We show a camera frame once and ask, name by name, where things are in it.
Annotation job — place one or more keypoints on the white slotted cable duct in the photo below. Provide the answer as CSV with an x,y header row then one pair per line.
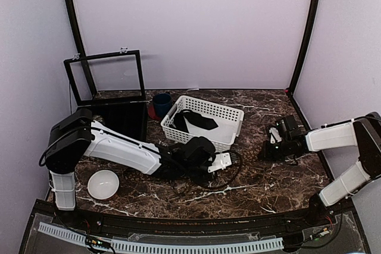
x,y
158,244

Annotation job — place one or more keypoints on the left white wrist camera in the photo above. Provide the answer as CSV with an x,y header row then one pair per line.
x,y
220,162

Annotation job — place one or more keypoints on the white perforated plastic basket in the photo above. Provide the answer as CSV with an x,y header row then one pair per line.
x,y
229,122

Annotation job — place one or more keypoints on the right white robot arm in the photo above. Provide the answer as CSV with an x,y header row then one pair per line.
x,y
356,141

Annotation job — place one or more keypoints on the black tie in basket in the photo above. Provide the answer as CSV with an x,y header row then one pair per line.
x,y
194,118

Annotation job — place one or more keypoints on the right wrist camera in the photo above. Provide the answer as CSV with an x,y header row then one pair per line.
x,y
274,135

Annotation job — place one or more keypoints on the rolled tie in box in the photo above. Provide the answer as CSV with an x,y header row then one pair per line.
x,y
98,118

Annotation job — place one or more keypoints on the left black frame post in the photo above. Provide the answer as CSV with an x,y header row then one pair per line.
x,y
71,11

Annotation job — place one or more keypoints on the black glass-lid display box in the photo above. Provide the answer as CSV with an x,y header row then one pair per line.
x,y
121,96

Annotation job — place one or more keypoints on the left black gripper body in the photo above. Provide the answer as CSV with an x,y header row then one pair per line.
x,y
193,171

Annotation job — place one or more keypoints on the right black frame post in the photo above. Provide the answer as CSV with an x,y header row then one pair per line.
x,y
311,16

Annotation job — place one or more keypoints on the black frame post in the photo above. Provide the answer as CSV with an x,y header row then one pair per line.
x,y
311,16
71,11

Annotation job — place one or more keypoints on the dark blue mug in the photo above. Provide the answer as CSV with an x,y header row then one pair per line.
x,y
162,103

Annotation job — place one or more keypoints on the red round coaster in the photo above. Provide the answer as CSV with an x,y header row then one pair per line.
x,y
152,114

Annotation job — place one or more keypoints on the brown floral patterned tie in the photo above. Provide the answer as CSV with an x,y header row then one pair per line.
x,y
182,185

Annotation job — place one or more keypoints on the black curved front rail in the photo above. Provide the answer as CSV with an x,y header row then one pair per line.
x,y
216,213

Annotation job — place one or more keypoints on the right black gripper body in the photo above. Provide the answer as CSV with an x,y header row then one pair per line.
x,y
278,153

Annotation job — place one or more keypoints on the white bowl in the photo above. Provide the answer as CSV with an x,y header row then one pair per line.
x,y
103,185

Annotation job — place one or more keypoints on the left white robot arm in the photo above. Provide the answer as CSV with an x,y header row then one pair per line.
x,y
80,135

